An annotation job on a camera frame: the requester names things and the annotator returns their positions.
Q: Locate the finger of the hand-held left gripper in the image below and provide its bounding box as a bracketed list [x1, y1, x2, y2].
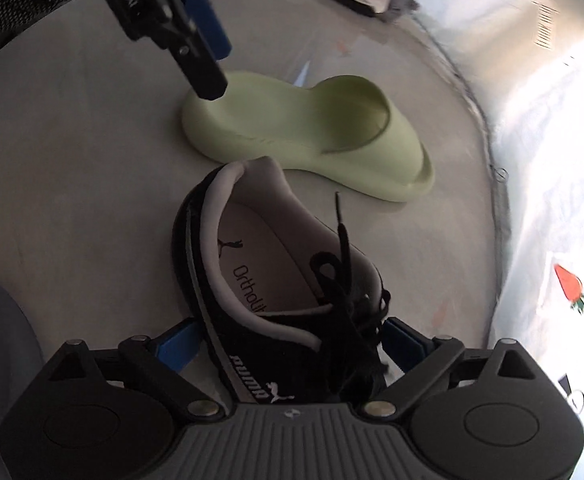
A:
[179, 0, 233, 61]
[152, 5, 229, 102]

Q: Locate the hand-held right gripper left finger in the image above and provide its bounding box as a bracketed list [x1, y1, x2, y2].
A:
[36, 320, 223, 418]

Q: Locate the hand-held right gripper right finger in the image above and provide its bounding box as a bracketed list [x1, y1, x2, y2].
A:
[362, 316, 560, 418]

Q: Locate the pale green slide sandal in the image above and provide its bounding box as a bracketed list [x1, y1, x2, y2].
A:
[181, 71, 435, 203]

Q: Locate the black suede sneaker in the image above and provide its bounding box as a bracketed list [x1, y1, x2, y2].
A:
[172, 156, 393, 406]

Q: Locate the grey cloth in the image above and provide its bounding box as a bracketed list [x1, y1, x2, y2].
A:
[377, 0, 421, 25]

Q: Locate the white printed sheet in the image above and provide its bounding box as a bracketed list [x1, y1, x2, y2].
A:
[387, 0, 584, 441]

